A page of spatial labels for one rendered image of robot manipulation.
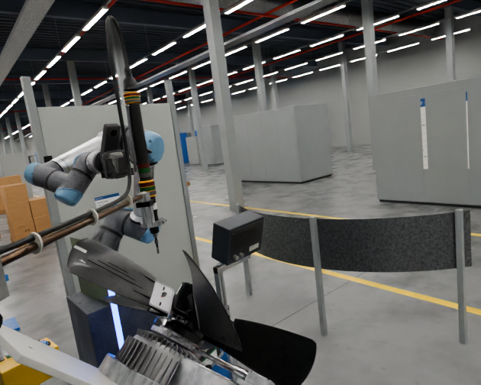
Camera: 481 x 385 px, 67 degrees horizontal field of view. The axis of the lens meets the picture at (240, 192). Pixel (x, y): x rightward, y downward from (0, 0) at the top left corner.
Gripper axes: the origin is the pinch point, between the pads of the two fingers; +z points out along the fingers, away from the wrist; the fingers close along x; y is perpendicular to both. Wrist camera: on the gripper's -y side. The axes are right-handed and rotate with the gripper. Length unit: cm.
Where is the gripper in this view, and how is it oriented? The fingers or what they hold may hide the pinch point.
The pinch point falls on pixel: (135, 151)
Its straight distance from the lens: 109.2
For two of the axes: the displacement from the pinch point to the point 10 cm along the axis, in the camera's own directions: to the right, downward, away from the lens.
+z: 7.3, 0.1, -6.8
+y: 1.3, 9.8, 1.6
